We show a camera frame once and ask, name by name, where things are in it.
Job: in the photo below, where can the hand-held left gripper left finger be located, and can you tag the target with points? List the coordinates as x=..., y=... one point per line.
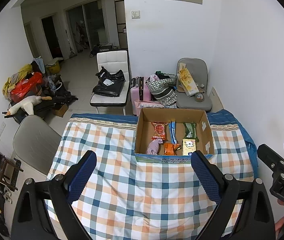
x=82, y=175

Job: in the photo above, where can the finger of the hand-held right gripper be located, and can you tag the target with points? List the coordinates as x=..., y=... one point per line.
x=269, y=157

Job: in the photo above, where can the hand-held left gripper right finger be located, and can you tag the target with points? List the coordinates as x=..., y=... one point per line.
x=205, y=175

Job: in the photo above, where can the yellow white snack packet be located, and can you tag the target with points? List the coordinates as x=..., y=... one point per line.
x=189, y=147

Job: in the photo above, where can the orange snack packet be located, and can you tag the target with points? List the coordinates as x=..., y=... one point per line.
x=170, y=149

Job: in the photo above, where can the green snack packet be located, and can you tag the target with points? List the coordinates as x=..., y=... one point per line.
x=190, y=131

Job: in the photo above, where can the long blue snack packet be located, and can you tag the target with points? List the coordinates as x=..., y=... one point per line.
x=173, y=133

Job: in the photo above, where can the purple sock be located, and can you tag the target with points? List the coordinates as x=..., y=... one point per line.
x=154, y=147

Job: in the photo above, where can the red snack packet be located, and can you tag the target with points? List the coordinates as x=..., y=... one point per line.
x=159, y=130

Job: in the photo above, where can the plaid blanket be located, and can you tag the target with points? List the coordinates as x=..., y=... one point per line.
x=122, y=180

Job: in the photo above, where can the grey shell chair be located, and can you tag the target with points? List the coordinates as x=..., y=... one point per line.
x=35, y=140

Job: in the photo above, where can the small brown cardboard box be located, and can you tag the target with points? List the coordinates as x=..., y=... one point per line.
x=61, y=110

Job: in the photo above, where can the white board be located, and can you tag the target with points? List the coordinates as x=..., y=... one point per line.
x=216, y=97

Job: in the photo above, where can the dark wooden rack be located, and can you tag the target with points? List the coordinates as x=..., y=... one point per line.
x=3, y=165

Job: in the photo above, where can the pile of black bags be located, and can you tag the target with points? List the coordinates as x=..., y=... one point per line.
x=59, y=97

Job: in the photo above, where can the white goose plush toy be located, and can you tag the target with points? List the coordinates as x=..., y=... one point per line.
x=28, y=103

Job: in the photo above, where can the pink parcel bag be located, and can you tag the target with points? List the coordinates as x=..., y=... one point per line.
x=145, y=103

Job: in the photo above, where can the black plastic bag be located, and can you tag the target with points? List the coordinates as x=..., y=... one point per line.
x=108, y=85

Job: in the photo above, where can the black white patterned tote bag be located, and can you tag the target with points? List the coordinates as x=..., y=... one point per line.
x=163, y=91

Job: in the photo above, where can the yellow chips packet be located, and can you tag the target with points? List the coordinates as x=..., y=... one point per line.
x=187, y=81

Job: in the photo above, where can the pink suitcase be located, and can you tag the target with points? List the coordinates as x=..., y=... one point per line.
x=140, y=92

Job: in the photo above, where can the red plastic bag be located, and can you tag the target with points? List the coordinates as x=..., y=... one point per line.
x=25, y=86

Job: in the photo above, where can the grey cushioned chair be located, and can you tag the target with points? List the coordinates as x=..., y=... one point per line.
x=197, y=65

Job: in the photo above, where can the yellow bin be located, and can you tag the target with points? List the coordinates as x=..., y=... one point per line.
x=54, y=66

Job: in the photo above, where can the light blue cloth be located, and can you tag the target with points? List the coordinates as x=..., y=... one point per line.
x=38, y=65

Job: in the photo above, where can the yellow cloth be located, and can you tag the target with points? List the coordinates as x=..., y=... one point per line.
x=19, y=73

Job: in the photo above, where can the white padded chair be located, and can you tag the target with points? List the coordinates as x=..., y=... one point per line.
x=112, y=58

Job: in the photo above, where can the white wall switch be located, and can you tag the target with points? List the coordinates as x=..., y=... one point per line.
x=135, y=14

